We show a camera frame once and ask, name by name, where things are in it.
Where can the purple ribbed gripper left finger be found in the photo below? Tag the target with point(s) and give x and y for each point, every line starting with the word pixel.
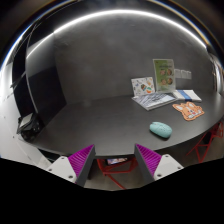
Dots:
pixel 76 167

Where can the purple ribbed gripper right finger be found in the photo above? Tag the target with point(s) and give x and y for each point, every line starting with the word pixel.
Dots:
pixel 153 165

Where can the teal computer mouse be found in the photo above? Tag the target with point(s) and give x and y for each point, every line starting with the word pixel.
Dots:
pixel 160 129

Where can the orange corgi mouse pad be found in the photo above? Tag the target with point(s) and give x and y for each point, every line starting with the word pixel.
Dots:
pixel 189 110

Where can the black box on floor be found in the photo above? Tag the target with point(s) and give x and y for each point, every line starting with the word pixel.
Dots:
pixel 29 126

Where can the open laptop with stickers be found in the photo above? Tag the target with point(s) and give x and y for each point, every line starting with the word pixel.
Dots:
pixel 146 96

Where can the white book with blue stripe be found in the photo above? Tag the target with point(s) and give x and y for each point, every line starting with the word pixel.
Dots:
pixel 187 95

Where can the green standing poster sign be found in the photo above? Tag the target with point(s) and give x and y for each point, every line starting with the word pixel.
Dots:
pixel 164 75

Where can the red metal table frame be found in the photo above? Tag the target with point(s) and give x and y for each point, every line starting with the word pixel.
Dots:
pixel 109 167

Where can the black wall panel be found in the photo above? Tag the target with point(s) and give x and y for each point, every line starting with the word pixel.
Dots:
pixel 43 80

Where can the white wall socket panel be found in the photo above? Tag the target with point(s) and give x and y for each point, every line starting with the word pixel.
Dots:
pixel 182 74

